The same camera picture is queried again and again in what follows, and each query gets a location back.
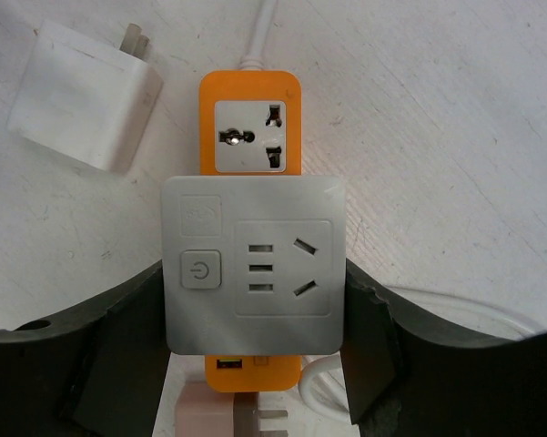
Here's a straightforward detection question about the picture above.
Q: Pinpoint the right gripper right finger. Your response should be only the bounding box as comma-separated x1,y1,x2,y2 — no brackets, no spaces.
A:
343,262,547,436

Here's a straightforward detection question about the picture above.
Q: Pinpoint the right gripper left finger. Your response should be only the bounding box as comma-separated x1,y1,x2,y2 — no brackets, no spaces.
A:
0,263,170,436

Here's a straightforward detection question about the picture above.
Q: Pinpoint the pink brown charger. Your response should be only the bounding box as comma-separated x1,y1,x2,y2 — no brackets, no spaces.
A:
174,381,289,437

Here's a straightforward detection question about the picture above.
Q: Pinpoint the white cube socket adapter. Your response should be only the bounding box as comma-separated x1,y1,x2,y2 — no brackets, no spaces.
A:
161,176,346,356

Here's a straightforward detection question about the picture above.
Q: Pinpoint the white charger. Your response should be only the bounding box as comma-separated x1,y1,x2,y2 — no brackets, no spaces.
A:
7,21,163,173

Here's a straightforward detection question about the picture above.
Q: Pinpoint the orange power strip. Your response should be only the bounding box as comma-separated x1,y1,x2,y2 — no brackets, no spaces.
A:
198,69,302,392

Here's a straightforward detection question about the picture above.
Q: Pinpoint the white strip cable with plug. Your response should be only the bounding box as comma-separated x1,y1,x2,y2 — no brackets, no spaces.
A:
298,284,542,424

